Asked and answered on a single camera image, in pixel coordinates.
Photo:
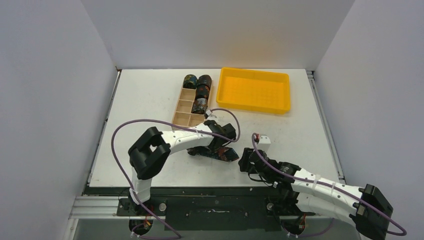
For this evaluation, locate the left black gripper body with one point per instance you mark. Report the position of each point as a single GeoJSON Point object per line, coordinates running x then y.
{"type": "Point", "coordinates": [217, 147]}

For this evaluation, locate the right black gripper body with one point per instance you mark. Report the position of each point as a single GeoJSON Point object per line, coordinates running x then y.
{"type": "Point", "coordinates": [247, 160]}

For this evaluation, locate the wooden compartment box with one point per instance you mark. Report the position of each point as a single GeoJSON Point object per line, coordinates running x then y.
{"type": "Point", "coordinates": [182, 116]}

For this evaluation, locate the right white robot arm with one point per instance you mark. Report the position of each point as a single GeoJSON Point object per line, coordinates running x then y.
{"type": "Point", "coordinates": [365, 208]}

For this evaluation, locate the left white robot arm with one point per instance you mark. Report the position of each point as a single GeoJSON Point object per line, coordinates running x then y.
{"type": "Point", "coordinates": [148, 154]}

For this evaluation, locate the yellow plastic tray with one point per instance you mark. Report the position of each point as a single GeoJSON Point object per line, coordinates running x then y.
{"type": "Point", "coordinates": [254, 90]}

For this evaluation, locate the rolled tie blue yellow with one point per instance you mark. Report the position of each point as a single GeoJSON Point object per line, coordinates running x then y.
{"type": "Point", "coordinates": [190, 82]}

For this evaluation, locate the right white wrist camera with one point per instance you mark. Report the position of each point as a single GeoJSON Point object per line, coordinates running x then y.
{"type": "Point", "coordinates": [263, 142]}

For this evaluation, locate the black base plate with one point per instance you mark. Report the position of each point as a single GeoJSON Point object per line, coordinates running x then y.
{"type": "Point", "coordinates": [225, 208]}

